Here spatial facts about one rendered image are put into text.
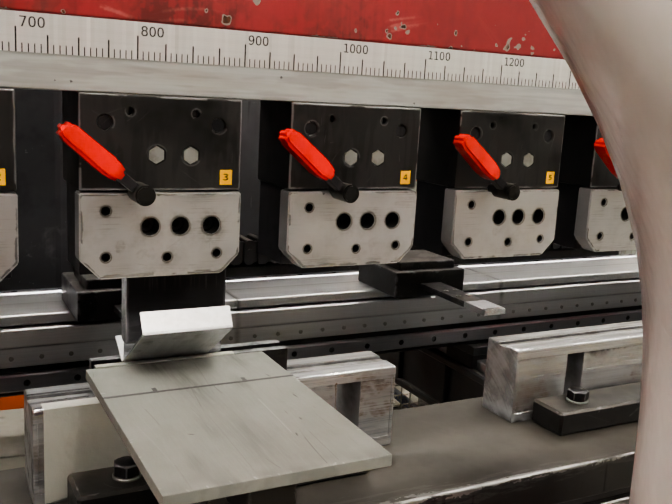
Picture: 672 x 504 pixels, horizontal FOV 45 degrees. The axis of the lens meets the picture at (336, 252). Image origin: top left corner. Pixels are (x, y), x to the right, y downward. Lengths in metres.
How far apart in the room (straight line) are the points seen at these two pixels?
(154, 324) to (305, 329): 0.45
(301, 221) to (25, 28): 0.30
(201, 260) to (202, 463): 0.23
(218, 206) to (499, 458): 0.43
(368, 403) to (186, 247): 0.29
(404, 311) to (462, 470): 0.38
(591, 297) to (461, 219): 0.61
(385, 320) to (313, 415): 0.54
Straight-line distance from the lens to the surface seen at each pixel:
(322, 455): 0.64
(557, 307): 1.44
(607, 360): 1.15
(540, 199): 0.98
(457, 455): 0.96
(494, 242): 0.95
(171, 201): 0.77
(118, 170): 0.71
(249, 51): 0.79
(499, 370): 1.07
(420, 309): 1.26
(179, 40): 0.77
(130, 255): 0.77
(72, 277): 1.08
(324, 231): 0.83
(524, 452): 0.99
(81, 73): 0.75
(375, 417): 0.95
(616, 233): 1.08
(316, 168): 0.78
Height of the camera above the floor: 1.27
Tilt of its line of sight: 11 degrees down
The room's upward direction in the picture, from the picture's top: 3 degrees clockwise
